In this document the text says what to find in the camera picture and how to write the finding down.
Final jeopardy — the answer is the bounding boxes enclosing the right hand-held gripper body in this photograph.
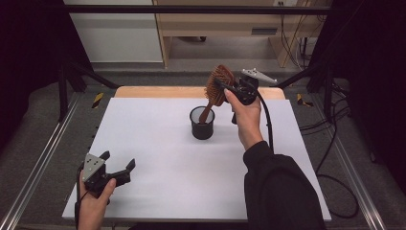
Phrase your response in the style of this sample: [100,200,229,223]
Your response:
[233,67,279,106]

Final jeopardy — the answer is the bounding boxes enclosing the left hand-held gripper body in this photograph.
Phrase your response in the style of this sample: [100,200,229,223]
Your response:
[80,152,124,199]

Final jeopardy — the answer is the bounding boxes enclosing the brown wooden paddle hairbrush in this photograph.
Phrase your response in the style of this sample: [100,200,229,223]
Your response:
[197,64,237,126]

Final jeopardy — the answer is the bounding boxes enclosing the black mesh pen cup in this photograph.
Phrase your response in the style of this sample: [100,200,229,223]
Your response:
[189,105,216,141]

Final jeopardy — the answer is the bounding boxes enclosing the person's right hand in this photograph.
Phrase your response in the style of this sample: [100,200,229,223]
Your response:
[223,88,266,151]

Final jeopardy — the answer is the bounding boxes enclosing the person's left hand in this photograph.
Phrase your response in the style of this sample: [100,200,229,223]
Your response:
[78,170,118,228]

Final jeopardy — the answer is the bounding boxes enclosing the white board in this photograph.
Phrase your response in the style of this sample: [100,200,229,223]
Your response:
[61,97,332,222]

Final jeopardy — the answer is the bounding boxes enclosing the black yellow striped tape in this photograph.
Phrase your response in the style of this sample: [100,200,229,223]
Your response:
[91,92,105,109]
[295,93,315,108]

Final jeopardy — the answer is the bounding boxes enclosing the light wooden desk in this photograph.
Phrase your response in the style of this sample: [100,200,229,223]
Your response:
[152,0,324,69]

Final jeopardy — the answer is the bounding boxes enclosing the light wooden table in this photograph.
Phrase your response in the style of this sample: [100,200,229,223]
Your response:
[113,85,286,101]

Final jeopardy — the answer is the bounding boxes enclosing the black metal stand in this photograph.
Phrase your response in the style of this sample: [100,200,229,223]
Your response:
[56,58,120,123]
[270,60,337,123]

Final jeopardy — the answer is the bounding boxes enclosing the white cabinet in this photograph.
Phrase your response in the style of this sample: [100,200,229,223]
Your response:
[62,0,164,64]

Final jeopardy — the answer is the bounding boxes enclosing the black curtain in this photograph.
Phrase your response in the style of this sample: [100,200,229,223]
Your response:
[0,0,94,152]
[308,0,406,195]

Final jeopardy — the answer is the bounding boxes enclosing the left hand-held gripper black cable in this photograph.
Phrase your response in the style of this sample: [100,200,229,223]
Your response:
[74,162,90,230]

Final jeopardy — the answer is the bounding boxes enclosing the hand-held gripper black cable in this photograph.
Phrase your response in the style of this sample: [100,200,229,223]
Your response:
[74,162,90,230]
[254,90,360,220]

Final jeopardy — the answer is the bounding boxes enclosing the right hand-held gripper black cable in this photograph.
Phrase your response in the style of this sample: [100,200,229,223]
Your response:
[254,90,360,220]

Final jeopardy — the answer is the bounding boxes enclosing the aluminium floor rail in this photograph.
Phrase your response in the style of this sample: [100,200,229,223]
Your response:
[0,93,81,230]
[308,93,389,230]

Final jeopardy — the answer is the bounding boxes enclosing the hanging cables under desk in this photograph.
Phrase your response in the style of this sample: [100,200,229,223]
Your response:
[278,0,327,72]

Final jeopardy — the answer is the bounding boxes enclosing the black horizontal frame bar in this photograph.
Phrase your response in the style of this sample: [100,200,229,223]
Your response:
[61,4,334,15]

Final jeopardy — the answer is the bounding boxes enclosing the bundle of black floor cables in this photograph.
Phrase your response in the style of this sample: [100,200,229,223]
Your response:
[299,80,353,167]

